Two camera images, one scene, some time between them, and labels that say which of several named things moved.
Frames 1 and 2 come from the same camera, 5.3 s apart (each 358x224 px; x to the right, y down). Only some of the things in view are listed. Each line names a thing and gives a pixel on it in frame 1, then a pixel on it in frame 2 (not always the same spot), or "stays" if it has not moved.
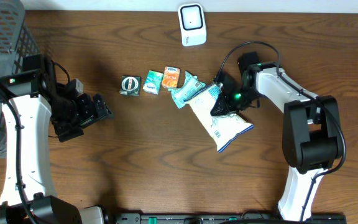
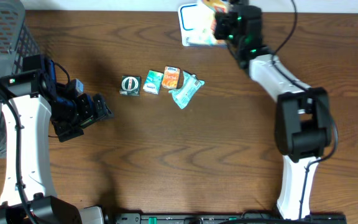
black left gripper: (85, 101) stays
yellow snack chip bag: (224, 128) to (217, 6)
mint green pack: (190, 86) stays
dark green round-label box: (130, 86) stays
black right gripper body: (238, 97) to (224, 28)
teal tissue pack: (153, 82) stays
